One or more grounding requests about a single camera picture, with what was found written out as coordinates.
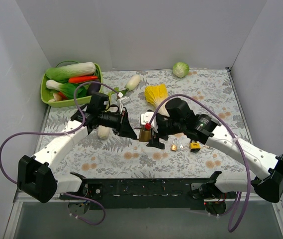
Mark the large brass padlock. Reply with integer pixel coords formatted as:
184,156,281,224
133,127,152,142

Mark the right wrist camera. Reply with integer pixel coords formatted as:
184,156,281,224
140,111,158,132

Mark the yellow padlock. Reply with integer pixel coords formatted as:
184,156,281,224
189,140,201,153

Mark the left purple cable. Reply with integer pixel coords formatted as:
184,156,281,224
0,81,123,226

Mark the purple eggplant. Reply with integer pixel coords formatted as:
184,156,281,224
86,83,100,96

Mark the celery stalk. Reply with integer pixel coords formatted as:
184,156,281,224
97,125,110,140

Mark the green bok choy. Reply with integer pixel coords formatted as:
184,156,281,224
46,80,87,99

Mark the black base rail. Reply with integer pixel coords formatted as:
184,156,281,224
84,178,208,210

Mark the round green cabbage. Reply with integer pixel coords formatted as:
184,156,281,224
173,62,189,78

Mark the white radish with leaves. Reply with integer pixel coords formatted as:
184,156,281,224
114,75,142,97

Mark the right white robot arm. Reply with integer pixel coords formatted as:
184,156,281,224
140,98,283,203

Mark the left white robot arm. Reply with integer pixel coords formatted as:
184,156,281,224
17,93,137,203

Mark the orange carrot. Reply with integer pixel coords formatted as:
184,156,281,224
68,75,98,84

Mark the green plastic basket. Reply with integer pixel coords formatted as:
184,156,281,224
40,61,104,108

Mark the yellow napa cabbage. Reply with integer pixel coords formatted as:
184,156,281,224
145,84,169,109

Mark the small brass padlock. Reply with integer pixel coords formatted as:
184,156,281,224
170,138,178,152

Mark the napa cabbage in basket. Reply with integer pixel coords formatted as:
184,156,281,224
45,62,96,81

